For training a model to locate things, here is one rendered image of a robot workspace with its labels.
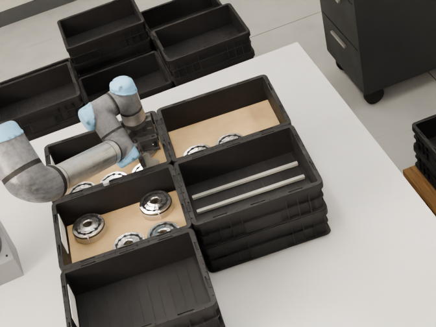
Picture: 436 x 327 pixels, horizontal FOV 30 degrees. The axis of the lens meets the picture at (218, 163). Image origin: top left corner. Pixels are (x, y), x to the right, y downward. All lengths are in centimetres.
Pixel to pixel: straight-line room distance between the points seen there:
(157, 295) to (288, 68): 124
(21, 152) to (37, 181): 9
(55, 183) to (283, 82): 125
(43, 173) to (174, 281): 50
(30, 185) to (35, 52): 312
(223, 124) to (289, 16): 211
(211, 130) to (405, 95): 155
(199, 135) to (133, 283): 65
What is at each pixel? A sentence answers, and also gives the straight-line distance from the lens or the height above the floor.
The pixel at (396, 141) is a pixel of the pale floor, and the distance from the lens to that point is 387.
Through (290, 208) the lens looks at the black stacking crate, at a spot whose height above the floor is 87.
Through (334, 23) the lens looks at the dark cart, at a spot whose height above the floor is 37.
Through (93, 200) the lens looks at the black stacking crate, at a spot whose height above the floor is 90.
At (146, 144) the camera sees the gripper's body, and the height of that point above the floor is 96.
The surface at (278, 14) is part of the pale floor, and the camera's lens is 488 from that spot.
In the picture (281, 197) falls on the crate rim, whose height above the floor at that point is 93.
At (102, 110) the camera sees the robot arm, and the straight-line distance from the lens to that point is 246.
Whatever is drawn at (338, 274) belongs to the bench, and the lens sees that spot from 243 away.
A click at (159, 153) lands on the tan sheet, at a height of 83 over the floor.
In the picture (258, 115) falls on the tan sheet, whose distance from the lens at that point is 281.
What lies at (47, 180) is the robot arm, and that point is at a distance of 217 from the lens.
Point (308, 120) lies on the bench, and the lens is 295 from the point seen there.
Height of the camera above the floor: 257
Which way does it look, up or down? 41 degrees down
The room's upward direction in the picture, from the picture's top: 16 degrees counter-clockwise
